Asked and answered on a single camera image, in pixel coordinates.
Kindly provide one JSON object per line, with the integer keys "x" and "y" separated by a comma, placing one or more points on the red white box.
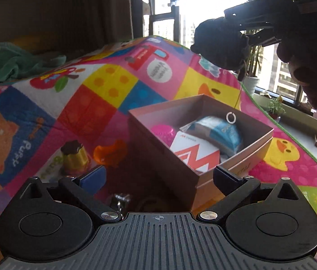
{"x": 193, "y": 152}

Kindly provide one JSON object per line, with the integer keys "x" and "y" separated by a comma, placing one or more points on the yellow pudding toy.
{"x": 75, "y": 156}

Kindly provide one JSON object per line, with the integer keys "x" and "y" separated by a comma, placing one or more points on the dark grey plush toy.
{"x": 220, "y": 45}

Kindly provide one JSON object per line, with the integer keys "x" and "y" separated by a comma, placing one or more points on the colourful cartoon play mat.
{"x": 96, "y": 109}

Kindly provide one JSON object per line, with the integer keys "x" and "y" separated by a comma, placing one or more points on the blue white wipes packet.
{"x": 221, "y": 133}

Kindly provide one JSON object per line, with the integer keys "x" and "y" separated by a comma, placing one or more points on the orange plastic toy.
{"x": 110, "y": 153}

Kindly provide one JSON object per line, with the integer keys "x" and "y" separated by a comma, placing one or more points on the pink cardboard box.
{"x": 192, "y": 174}

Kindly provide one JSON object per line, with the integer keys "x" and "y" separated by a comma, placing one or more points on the green towel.
{"x": 15, "y": 62}

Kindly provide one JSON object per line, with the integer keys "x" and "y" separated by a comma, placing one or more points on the grey curtain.
{"x": 99, "y": 11}

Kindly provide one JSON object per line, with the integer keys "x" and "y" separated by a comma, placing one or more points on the tall bamboo plant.
{"x": 265, "y": 19}

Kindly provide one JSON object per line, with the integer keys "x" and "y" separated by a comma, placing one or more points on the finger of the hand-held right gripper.
{"x": 259, "y": 9}
{"x": 262, "y": 38}

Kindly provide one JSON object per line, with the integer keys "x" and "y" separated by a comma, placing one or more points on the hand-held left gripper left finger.
{"x": 92, "y": 177}

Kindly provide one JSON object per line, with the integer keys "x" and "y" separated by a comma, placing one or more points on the white plant pot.
{"x": 250, "y": 85}

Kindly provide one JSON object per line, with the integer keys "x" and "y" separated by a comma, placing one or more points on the small shiny metal object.
{"x": 121, "y": 201}

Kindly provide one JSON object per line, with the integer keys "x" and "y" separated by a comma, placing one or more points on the person's right hand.
{"x": 310, "y": 73}

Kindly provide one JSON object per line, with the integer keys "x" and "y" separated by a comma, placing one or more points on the yellow cushion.
{"x": 26, "y": 40}

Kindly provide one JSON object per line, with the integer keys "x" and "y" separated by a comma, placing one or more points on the small red potted plant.
{"x": 275, "y": 109}

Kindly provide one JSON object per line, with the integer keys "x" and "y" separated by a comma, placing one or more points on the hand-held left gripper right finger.
{"x": 225, "y": 178}

